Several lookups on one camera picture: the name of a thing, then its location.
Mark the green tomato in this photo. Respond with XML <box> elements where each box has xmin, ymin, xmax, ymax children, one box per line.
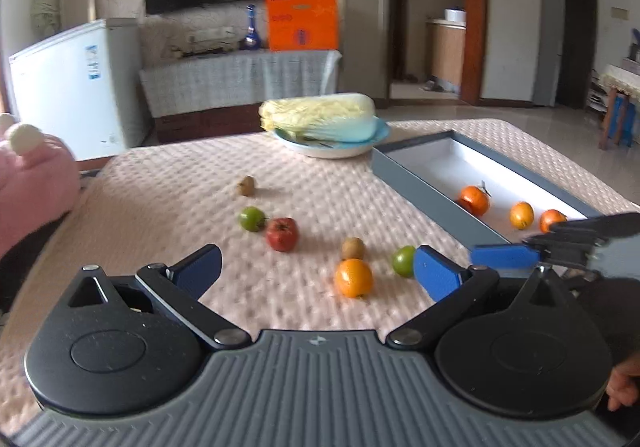
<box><xmin>392</xmin><ymin>245</ymin><xmax>416</xmax><ymax>278</ymax></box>
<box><xmin>239</xmin><ymin>207</ymin><xmax>267</xmax><ymax>233</ymax></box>

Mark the brown kiwi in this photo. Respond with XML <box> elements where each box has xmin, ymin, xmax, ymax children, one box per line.
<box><xmin>236</xmin><ymin>176</ymin><xmax>256</xmax><ymax>197</ymax></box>
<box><xmin>341</xmin><ymin>237</ymin><xmax>366</xmax><ymax>259</ymax></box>

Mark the red tomato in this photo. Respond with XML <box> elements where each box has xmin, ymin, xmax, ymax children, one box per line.
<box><xmin>266</xmin><ymin>218</ymin><xmax>299</xmax><ymax>253</ymax></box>

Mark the wooden kitchen cabinet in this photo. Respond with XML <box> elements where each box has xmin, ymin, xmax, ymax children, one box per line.
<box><xmin>425</xmin><ymin>19</ymin><xmax>466</xmax><ymax>93</ymax></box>

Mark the person's right hand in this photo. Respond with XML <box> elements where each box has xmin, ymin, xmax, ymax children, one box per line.
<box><xmin>605</xmin><ymin>354</ymin><xmax>640</xmax><ymax>411</ymax></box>

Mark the reddish orange fruit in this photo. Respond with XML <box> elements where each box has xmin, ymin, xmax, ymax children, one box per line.
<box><xmin>538</xmin><ymin>209</ymin><xmax>567</xmax><ymax>233</ymax></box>

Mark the small yellow orange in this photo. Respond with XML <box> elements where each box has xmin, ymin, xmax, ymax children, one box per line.
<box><xmin>509</xmin><ymin>201</ymin><xmax>535</xmax><ymax>230</ymax></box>

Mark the orange with stem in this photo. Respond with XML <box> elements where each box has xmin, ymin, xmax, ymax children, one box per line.
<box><xmin>457</xmin><ymin>182</ymin><xmax>490</xmax><ymax>218</ymax></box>

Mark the side table with lace cloth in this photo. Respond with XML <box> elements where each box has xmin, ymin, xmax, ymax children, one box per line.
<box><xmin>599</xmin><ymin>65</ymin><xmax>639</xmax><ymax>149</ymax></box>

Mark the pink quilted table cover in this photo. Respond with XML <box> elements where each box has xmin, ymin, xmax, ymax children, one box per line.
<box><xmin>1</xmin><ymin>121</ymin><xmax>639</xmax><ymax>446</ymax></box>

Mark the pink plush toy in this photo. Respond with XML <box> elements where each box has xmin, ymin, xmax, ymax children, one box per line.
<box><xmin>0</xmin><ymin>112</ymin><xmax>80</xmax><ymax>254</ymax></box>

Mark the light blue plate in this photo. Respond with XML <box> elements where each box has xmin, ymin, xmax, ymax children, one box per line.
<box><xmin>272</xmin><ymin>118</ymin><xmax>390</xmax><ymax>160</ymax></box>

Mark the cabinet with grey cloth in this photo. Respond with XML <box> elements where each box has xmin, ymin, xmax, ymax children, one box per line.
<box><xmin>140</xmin><ymin>51</ymin><xmax>342</xmax><ymax>143</ymax></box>

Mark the napa cabbage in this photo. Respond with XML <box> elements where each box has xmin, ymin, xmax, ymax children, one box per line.
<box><xmin>258</xmin><ymin>93</ymin><xmax>378</xmax><ymax>143</ymax></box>

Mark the white chest freezer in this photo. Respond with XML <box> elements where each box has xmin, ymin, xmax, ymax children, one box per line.
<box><xmin>9</xmin><ymin>18</ymin><xmax>151</xmax><ymax>161</ymax></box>

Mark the grey refrigerator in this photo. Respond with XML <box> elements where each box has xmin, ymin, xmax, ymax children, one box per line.
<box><xmin>533</xmin><ymin>0</ymin><xmax>565</xmax><ymax>107</ymax></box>

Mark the blue glass bottle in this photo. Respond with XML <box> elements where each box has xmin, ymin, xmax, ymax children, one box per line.
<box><xmin>243</xmin><ymin>4</ymin><xmax>262</xmax><ymax>51</ymax></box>

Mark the orange gift box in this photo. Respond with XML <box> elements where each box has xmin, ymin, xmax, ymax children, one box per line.
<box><xmin>266</xmin><ymin>0</ymin><xmax>340</xmax><ymax>52</ymax></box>

